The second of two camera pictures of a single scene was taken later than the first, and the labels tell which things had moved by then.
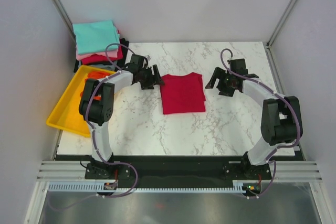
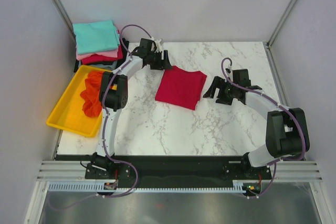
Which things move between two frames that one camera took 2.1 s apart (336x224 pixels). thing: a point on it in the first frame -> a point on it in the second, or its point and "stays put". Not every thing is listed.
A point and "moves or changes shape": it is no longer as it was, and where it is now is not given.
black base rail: [177, 172] stays put
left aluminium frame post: [56, 3] stays put
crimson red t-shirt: [180, 94] moves or changes shape
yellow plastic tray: [65, 114] stays put
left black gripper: [150, 77] -> [159, 60]
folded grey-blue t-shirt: [111, 66] stays put
